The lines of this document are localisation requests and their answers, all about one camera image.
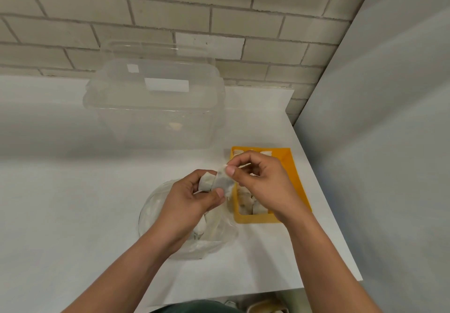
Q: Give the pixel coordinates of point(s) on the person's left hand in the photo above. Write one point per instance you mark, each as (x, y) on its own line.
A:
(179, 207)

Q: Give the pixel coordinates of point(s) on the person's right hand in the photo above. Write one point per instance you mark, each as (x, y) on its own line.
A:
(270, 189)

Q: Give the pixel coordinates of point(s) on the person's right thumb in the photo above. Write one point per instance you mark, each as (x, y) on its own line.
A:
(239, 177)

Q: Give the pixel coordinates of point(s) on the person's left thumb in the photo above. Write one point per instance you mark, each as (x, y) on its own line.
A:
(211, 200)

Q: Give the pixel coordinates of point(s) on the white paper packet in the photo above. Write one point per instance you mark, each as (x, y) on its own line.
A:
(239, 153)
(246, 200)
(260, 209)
(266, 153)
(221, 181)

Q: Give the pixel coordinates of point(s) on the person's right forearm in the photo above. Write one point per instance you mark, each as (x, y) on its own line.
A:
(323, 267)

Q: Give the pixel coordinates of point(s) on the person's left forearm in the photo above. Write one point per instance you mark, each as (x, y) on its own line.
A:
(130, 274)

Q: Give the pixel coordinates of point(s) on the clear plastic bag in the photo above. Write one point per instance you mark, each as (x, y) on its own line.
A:
(154, 214)

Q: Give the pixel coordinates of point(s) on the yellow plastic tray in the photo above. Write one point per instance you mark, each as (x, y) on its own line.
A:
(298, 189)

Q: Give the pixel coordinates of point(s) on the clear plastic storage box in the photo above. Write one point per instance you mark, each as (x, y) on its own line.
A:
(154, 116)

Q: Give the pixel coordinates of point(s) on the beige container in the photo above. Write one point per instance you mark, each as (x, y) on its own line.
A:
(269, 305)

